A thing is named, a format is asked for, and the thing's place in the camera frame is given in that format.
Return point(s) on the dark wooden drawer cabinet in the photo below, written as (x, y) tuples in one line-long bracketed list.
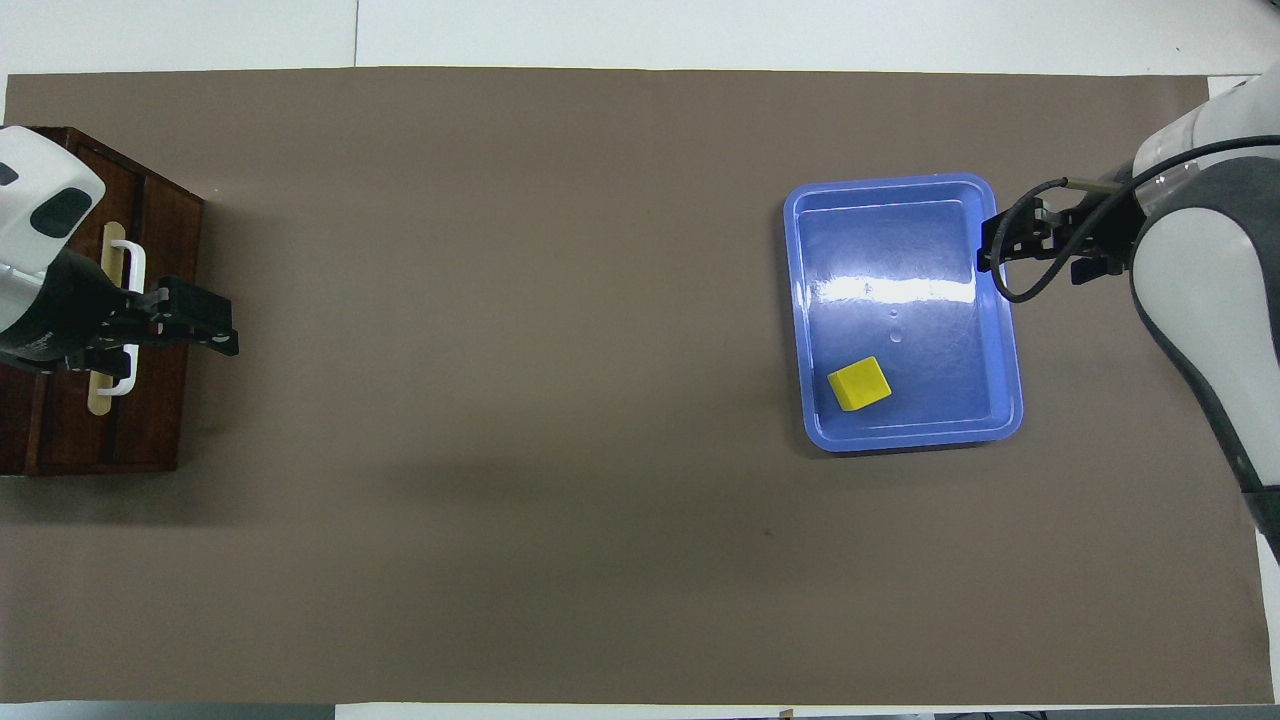
[(15, 430)]

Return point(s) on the brown table mat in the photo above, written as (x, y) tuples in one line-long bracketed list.
[(500, 350)]

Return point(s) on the yellow cube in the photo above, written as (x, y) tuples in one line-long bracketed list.
[(860, 385)]

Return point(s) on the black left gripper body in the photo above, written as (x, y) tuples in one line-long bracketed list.
[(80, 310)]

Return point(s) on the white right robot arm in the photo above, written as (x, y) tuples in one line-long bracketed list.
[(1190, 270)]

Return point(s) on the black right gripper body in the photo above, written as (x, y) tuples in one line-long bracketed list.
[(1100, 230)]

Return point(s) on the blue plastic tray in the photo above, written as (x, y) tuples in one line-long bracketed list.
[(900, 250)]

